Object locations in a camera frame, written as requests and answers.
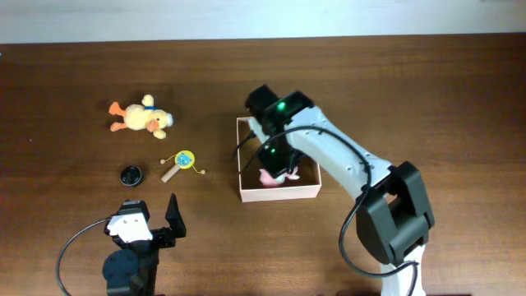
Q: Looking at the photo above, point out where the pink pig toy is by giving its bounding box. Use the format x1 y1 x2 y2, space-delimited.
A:
259 167 300 187

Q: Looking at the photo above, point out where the white cardboard box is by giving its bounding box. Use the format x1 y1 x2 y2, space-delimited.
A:
236 137 321 202

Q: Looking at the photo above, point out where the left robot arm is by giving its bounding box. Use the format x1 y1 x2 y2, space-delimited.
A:
102 194 187 296

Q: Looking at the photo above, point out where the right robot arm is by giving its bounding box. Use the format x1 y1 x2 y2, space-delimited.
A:
245 85 435 295

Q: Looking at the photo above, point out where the yellow rattle drum toy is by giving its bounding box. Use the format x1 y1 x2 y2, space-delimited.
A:
159 150 206 183

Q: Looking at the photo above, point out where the black round cap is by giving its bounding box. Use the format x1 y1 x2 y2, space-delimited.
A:
120 165 143 187

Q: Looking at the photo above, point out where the yellow plush duck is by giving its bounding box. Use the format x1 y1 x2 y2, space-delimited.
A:
108 94 174 140

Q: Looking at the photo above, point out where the left black cable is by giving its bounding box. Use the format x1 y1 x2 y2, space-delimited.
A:
55 216 114 296

